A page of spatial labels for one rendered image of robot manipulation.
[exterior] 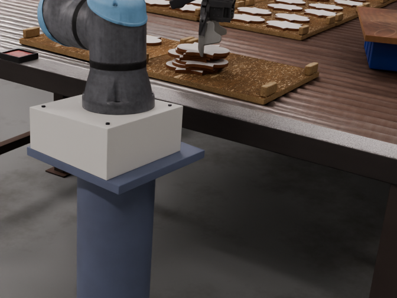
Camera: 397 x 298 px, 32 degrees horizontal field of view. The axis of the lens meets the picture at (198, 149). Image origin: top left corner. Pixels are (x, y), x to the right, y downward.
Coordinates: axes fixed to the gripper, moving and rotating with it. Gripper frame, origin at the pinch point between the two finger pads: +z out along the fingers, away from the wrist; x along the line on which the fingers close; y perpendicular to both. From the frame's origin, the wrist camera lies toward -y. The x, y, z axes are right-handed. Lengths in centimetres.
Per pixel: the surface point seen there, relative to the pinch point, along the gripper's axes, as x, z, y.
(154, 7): 82, 6, -33
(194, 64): -6.1, 2.9, -0.9
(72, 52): 2.4, 5.7, -37.6
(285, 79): -0.7, 5.5, 23.0
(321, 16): 98, 5, 31
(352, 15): 109, 5, 43
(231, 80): -7.4, 5.5, 9.2
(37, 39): 12, 6, -52
